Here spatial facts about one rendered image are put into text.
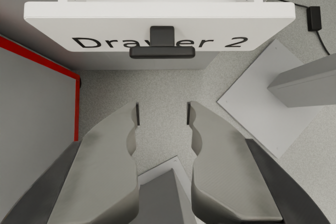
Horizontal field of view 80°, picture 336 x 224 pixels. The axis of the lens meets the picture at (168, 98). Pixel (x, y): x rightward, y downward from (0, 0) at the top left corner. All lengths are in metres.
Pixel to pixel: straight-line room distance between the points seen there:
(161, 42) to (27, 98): 0.60
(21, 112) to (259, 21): 0.68
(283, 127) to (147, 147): 0.75
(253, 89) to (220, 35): 0.94
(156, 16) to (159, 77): 0.94
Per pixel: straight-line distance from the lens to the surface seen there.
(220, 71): 1.20
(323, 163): 1.46
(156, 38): 0.23
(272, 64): 1.29
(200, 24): 0.24
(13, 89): 0.73
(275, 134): 1.26
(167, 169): 1.15
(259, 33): 0.29
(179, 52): 0.23
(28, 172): 0.81
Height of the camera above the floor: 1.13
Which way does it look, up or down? 85 degrees down
